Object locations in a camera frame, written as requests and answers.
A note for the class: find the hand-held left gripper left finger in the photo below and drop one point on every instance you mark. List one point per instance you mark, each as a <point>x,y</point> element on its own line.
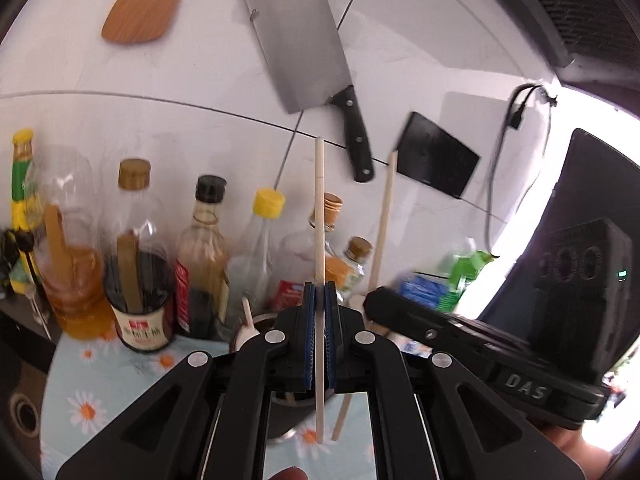
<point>311,340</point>

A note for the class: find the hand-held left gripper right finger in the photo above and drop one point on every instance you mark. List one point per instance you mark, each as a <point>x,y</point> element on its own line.
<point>330,340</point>

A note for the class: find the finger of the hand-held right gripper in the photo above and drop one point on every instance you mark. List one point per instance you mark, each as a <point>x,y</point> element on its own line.
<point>400,315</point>

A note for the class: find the cream spoon with bear print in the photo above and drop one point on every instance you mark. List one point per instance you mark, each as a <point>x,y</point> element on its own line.
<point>247,320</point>

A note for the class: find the black cylindrical utensil holder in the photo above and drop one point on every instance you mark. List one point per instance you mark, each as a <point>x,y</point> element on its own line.
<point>295,415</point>

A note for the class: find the single wooden chopstick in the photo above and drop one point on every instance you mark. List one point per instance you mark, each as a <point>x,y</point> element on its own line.
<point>320,210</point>
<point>382,220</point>

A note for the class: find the person's left hand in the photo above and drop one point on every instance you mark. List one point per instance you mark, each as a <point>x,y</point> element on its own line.
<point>287,475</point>

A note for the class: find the person's right hand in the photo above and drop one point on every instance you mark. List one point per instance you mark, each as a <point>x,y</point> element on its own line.
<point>580,460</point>

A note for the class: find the white and blue salt bag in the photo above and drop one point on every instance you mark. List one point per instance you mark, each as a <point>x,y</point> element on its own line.
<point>425,287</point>

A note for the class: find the short orange cap bottle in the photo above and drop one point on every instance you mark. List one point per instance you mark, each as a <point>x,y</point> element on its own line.
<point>355,265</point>

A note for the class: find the green seasoning bag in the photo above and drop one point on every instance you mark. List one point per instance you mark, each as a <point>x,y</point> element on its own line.
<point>465,270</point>

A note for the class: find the tall clear orange cap bottle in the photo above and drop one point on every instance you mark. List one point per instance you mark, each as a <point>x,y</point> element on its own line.
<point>300,255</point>

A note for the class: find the clear yellow cap bottle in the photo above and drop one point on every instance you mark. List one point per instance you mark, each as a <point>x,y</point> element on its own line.
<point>260,240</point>

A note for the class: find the black panel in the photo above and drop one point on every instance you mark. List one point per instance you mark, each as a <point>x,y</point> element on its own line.
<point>575,185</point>

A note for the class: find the black cap sauce bottle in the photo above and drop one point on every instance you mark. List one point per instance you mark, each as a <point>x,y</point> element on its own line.
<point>202,260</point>

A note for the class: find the dark soy sauce jug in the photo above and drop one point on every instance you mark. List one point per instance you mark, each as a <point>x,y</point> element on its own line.
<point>142,310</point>

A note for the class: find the light blue daisy tablecloth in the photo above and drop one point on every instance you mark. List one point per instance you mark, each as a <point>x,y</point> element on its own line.
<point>100,385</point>

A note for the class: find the clear cooking oil jug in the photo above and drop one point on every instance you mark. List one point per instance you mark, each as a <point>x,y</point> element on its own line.
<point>75,280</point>

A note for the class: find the dark range hood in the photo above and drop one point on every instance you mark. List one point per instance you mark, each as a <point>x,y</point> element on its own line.
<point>575,10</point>

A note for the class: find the green label yellow cap bottle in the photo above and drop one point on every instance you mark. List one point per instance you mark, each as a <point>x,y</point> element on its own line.
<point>22,185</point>

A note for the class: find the wooden spatula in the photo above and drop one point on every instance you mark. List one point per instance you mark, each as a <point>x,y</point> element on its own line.
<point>145,5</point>

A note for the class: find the black wall socket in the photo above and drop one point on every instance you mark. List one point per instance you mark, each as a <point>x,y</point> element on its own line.
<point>435,160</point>

